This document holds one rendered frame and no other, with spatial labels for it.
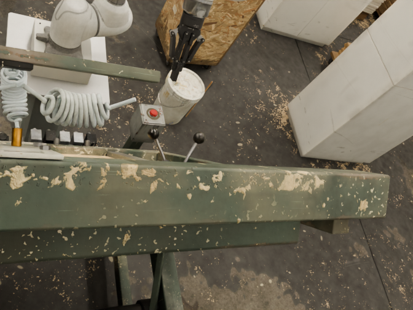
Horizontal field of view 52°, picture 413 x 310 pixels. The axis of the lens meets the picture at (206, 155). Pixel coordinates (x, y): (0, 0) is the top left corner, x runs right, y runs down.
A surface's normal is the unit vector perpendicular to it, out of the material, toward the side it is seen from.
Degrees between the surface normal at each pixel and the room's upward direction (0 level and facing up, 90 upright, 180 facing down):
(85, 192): 34
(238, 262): 0
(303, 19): 90
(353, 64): 90
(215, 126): 0
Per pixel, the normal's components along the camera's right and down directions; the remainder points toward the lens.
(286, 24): 0.17, 0.87
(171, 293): 0.46, -0.49
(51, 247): 0.49, 0.09
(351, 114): -0.87, -0.09
